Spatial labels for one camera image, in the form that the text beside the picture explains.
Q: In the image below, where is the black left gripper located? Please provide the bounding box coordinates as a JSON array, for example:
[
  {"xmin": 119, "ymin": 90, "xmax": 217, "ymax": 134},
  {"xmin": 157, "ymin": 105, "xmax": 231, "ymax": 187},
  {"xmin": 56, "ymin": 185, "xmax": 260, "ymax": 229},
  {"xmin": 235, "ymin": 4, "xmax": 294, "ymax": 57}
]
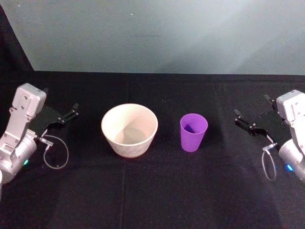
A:
[{"xmin": 28, "ymin": 87, "xmax": 80, "ymax": 138}]

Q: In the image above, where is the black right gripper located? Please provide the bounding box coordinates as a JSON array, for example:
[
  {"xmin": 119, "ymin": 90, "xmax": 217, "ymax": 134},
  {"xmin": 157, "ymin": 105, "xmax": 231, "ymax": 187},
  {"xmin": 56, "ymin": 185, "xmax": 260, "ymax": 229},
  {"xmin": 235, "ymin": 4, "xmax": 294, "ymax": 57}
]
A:
[{"xmin": 234, "ymin": 94, "xmax": 293, "ymax": 146}]

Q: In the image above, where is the black side drape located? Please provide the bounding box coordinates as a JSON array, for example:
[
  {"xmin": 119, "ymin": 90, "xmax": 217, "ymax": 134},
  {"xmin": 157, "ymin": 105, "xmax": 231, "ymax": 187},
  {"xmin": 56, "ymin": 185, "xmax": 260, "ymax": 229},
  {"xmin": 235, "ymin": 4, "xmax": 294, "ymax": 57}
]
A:
[{"xmin": 0, "ymin": 4, "xmax": 34, "ymax": 72}]

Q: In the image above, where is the purple plastic cup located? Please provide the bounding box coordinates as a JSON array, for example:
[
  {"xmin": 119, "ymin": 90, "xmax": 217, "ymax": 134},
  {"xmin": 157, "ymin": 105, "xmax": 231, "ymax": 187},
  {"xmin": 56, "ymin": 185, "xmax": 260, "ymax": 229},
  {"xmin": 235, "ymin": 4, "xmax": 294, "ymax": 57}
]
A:
[{"xmin": 179, "ymin": 113, "xmax": 209, "ymax": 153}]

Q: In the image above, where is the cream bowl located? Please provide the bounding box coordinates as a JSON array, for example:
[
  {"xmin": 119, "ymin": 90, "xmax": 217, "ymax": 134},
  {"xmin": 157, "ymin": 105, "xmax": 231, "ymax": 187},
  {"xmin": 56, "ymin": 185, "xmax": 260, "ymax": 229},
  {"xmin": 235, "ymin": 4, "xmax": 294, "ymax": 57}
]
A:
[{"xmin": 101, "ymin": 103, "xmax": 159, "ymax": 158}]

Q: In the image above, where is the black table cloth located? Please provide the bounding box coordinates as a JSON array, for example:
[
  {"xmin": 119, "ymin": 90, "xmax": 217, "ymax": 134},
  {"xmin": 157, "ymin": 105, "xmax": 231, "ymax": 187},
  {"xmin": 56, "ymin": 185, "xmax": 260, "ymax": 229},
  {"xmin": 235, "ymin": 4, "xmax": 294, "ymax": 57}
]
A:
[{"xmin": 0, "ymin": 70, "xmax": 305, "ymax": 229}]

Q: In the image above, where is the right gripper thin cable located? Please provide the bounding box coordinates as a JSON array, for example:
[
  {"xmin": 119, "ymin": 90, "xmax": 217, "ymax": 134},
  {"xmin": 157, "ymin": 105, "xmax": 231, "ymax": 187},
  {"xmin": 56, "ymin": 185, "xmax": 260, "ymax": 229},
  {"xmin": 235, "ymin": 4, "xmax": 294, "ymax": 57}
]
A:
[{"xmin": 262, "ymin": 142, "xmax": 279, "ymax": 182}]

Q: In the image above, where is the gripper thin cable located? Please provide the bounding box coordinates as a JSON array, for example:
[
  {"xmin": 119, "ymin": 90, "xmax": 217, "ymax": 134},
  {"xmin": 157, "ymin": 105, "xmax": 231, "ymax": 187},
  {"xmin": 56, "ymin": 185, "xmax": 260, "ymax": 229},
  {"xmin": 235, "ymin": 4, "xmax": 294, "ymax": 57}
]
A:
[
  {"xmin": 39, "ymin": 135, "xmax": 70, "ymax": 170},
  {"xmin": 262, "ymin": 142, "xmax": 279, "ymax": 182}
]

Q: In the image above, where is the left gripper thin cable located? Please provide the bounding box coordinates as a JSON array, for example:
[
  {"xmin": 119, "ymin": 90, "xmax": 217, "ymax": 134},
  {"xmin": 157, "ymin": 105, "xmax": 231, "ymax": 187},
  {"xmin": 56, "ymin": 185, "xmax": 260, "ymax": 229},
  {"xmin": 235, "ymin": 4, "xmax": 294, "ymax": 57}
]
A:
[{"xmin": 39, "ymin": 135, "xmax": 70, "ymax": 170}]

